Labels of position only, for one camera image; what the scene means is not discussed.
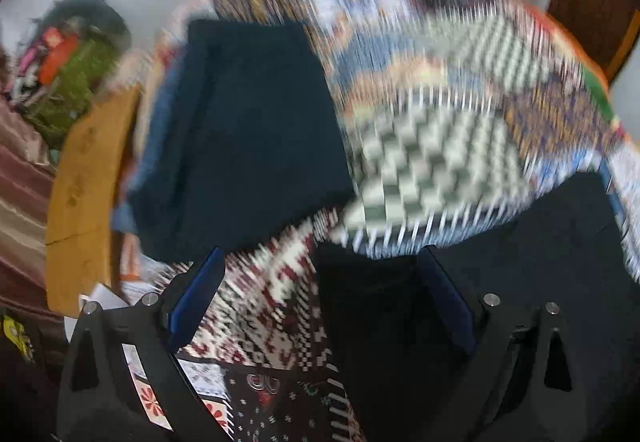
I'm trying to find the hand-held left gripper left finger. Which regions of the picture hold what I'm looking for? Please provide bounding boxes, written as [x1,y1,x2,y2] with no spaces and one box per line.
[55,247,227,442]

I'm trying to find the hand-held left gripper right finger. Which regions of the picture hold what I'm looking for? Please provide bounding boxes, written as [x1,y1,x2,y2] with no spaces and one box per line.
[417,246,597,442]

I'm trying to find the black pants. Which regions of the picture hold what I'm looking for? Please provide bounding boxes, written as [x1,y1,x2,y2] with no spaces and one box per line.
[312,172,627,442]

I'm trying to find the folded navy pants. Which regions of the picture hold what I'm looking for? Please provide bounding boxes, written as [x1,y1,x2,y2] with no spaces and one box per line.
[127,18,357,263]

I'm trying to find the white paper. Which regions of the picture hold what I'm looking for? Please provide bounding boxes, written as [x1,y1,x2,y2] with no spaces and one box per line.
[79,283,132,310]

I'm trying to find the blue jeans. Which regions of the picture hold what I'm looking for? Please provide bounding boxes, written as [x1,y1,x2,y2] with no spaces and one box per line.
[112,67,201,235]

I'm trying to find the wooden lap desk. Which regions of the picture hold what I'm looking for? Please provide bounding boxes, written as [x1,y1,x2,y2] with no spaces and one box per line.
[45,84,144,318]

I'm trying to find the patchwork printed blanket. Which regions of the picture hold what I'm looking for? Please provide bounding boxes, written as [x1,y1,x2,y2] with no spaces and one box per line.
[112,0,640,442]

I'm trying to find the dark garment with yellow print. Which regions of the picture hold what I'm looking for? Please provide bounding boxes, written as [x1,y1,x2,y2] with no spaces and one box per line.
[0,307,66,442]

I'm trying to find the striped pink curtain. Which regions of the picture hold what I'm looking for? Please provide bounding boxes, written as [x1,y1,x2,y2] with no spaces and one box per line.
[0,47,67,319]

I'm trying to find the green storage box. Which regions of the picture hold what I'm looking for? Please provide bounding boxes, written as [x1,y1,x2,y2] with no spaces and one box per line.
[30,39,122,149]

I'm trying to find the pile of clothes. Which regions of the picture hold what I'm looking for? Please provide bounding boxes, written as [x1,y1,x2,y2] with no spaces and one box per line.
[9,24,51,109]

